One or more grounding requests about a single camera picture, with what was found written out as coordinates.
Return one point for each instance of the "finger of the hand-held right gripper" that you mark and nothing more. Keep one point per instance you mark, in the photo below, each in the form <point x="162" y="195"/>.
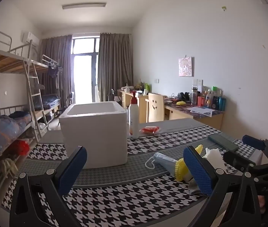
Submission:
<point x="239" y="162"/>
<point x="253" y="141"/>

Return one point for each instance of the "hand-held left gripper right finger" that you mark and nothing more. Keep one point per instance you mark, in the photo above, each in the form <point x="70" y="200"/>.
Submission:
<point x="199" y="172"/>

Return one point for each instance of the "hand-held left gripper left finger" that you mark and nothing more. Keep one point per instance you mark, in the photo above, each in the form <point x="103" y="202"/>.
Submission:
<point x="74" y="167"/>

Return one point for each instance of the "grey sock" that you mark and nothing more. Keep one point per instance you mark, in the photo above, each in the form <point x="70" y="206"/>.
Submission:
<point x="193" y="185"/>

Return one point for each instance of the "blue face mask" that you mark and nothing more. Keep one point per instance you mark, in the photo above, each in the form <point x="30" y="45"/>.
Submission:
<point x="164" y="162"/>

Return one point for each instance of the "white foam box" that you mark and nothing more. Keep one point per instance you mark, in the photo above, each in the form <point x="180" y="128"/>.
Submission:
<point x="96" y="137"/>

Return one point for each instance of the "dark green flat case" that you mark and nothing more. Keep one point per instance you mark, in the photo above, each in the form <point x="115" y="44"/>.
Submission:
<point x="223" y="142"/>

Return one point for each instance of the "light wooden desk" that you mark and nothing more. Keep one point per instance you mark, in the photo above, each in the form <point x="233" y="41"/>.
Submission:
<point x="216" y="123"/>

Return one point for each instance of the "houndstooth tablecloth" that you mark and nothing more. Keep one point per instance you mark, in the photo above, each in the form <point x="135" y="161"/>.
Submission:
<point x="115" y="194"/>

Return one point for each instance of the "red plastic bag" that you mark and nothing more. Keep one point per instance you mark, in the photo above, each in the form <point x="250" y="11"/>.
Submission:
<point x="19" y="147"/>

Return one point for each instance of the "row of toiletry bottles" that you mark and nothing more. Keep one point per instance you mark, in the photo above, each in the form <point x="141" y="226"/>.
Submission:
<point x="209" y="100"/>

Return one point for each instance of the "white papers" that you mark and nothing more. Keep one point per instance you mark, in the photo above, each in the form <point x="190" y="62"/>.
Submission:
<point x="201" y="111"/>

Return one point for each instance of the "red snack packet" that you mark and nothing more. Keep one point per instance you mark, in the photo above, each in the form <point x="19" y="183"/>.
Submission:
<point x="150" y="130"/>

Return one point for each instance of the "beige crumpled cloth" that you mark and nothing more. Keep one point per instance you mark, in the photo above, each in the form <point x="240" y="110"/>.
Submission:
<point x="9" y="167"/>

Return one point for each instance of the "blue plaid bedding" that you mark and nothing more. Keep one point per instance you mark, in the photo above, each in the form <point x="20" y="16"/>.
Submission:
<point x="49" y="101"/>

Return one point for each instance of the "yellow desk object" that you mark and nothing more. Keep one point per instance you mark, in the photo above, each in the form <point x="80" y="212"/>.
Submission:
<point x="180" y="103"/>

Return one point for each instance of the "white lotion pump bottle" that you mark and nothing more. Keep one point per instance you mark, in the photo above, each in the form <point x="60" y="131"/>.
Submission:
<point x="134" y="120"/>

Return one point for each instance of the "wooden smiley face chair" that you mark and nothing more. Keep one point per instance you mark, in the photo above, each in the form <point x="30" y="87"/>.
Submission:
<point x="155" y="108"/>

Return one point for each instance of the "black headphones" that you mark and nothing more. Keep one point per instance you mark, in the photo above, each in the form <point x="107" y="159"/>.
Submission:
<point x="183" y="96"/>

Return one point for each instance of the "blue orange quilt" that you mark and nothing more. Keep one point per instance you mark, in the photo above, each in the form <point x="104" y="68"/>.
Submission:
<point x="3" y="130"/>

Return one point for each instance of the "white double outlet panel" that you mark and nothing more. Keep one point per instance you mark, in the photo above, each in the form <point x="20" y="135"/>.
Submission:
<point x="197" y="82"/>

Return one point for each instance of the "glass balcony door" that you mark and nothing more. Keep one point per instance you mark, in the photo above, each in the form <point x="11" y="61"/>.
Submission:
<point x="84" y="75"/>

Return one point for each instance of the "hanging dark clothes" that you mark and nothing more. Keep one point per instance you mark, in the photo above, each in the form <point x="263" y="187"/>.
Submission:
<point x="53" y="71"/>

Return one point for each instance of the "green paper bag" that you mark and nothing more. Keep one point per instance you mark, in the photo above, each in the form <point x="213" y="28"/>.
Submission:
<point x="146" y="87"/>

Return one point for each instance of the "brown curtain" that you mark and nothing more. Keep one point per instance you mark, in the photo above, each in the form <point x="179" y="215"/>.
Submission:
<point x="115" y="66"/>
<point x="62" y="56"/>

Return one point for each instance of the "white air conditioner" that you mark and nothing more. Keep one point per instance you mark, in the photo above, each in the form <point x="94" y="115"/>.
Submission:
<point x="31" y="39"/>

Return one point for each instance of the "ceiling light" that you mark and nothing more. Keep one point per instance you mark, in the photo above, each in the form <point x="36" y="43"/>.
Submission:
<point x="84" y="6"/>

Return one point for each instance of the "pink wall poster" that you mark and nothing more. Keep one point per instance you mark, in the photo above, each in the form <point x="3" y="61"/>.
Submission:
<point x="185" y="66"/>

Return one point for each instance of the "white wall junction box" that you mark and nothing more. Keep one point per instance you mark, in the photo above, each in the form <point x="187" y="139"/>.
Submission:
<point x="264" y="1"/>

